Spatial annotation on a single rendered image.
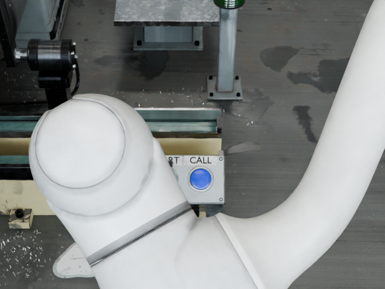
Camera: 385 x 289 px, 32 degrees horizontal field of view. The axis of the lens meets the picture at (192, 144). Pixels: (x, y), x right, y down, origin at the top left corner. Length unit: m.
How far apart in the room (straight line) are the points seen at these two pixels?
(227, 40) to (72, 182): 0.95
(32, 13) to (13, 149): 0.40
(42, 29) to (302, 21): 0.65
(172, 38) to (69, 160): 1.16
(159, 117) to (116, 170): 0.76
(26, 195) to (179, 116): 0.32
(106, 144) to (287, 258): 0.18
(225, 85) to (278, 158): 0.23
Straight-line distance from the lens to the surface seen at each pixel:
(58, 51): 1.25
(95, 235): 0.55
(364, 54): 0.60
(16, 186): 1.23
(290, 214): 0.57
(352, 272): 1.21
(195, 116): 1.26
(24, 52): 1.28
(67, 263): 1.20
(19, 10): 1.38
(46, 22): 1.60
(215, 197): 0.95
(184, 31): 1.63
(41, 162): 0.51
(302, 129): 1.44
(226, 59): 1.45
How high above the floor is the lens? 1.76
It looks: 44 degrees down
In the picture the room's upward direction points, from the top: 1 degrees clockwise
